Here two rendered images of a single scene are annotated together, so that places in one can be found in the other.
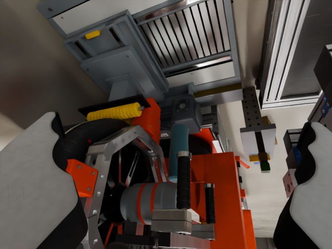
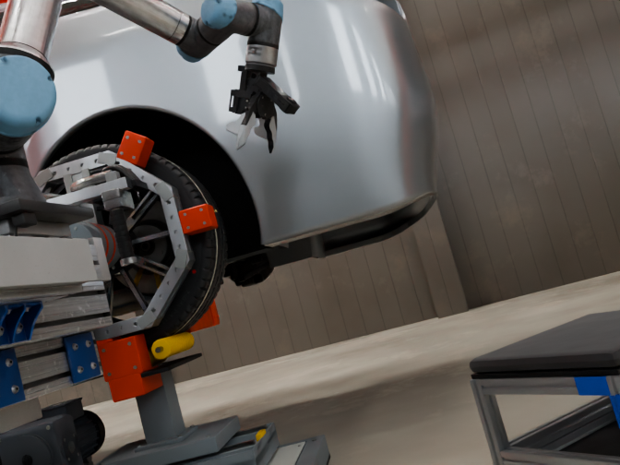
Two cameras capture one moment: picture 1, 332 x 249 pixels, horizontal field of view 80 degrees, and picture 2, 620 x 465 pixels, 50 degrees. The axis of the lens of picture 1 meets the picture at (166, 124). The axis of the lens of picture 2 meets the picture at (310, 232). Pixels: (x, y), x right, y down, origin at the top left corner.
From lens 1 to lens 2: 1.56 m
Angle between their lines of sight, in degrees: 68
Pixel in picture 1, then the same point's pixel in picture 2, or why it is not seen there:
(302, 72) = not seen: outside the picture
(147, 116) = (140, 355)
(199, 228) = not seen: hidden behind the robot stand
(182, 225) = (120, 193)
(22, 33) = not seen: hidden behind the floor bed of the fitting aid
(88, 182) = (188, 219)
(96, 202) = (171, 209)
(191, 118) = (52, 422)
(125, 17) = (254, 453)
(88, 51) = (245, 434)
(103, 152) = (187, 250)
